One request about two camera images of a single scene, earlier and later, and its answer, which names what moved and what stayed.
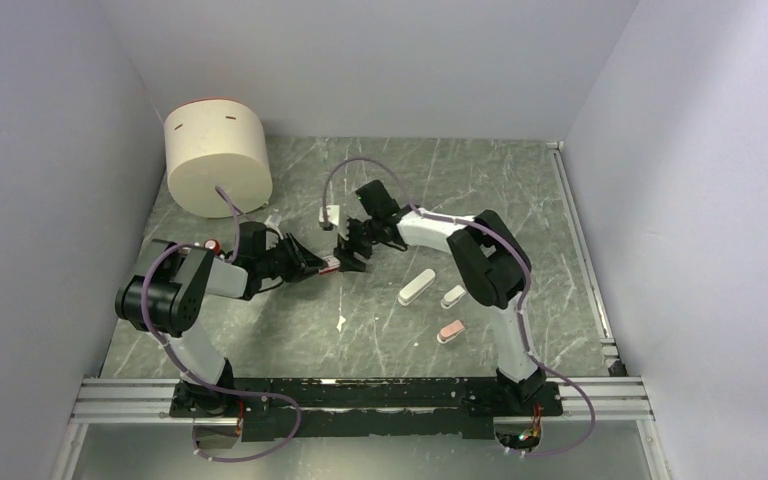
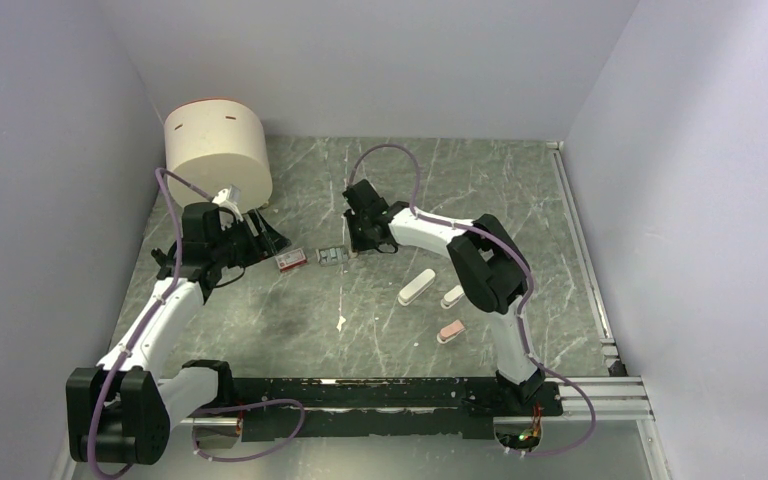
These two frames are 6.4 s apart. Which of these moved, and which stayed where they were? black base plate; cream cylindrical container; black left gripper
Moved: black left gripper
Stayed: cream cylindrical container; black base plate
